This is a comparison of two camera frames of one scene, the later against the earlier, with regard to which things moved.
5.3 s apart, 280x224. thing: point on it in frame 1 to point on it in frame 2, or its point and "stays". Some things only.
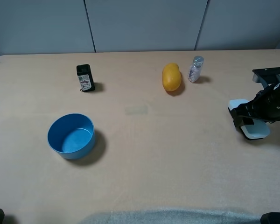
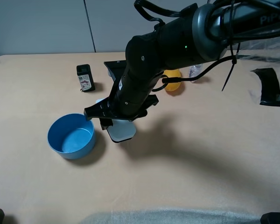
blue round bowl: x=72 y=136 stays
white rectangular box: x=259 y=129 to x=121 y=130
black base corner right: x=275 y=218 stays
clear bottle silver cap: x=195 y=70 stays
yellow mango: x=171 y=76 stays
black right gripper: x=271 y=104 to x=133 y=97
